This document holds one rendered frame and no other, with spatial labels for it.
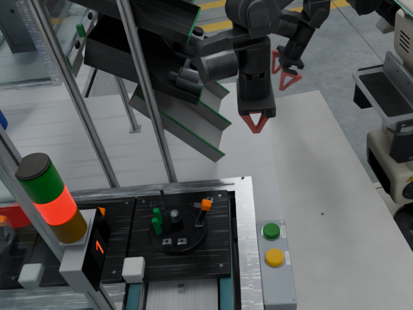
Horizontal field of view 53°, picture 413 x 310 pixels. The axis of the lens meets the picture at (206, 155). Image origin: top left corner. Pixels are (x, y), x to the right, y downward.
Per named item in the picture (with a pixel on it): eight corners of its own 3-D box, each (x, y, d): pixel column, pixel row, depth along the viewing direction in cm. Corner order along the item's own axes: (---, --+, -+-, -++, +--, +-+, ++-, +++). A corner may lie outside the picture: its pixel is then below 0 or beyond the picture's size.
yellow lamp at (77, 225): (90, 217, 68) (80, 198, 64) (83, 243, 64) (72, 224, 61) (61, 219, 68) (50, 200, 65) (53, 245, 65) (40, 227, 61)
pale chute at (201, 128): (222, 130, 120) (232, 122, 117) (214, 163, 111) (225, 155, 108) (142, 74, 111) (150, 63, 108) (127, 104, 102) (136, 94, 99)
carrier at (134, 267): (228, 194, 108) (223, 160, 99) (231, 278, 91) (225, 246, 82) (138, 201, 110) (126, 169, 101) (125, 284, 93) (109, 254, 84)
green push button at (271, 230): (279, 226, 98) (278, 221, 97) (281, 240, 95) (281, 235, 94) (262, 227, 99) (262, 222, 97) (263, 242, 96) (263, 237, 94)
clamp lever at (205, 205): (203, 219, 97) (211, 199, 92) (203, 226, 96) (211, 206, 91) (188, 216, 97) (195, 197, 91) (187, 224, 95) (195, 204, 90)
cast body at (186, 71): (202, 84, 102) (211, 63, 97) (198, 95, 99) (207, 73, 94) (170, 72, 102) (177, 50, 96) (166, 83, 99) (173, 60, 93)
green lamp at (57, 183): (68, 176, 61) (55, 153, 57) (59, 203, 57) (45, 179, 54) (36, 179, 61) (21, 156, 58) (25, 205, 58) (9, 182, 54)
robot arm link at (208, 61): (268, -3, 62) (247, -8, 69) (196, 16, 60) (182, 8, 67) (276, 73, 68) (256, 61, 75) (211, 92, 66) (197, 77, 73)
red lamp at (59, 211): (80, 198, 64) (68, 177, 61) (72, 224, 61) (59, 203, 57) (49, 200, 65) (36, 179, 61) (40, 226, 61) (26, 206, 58)
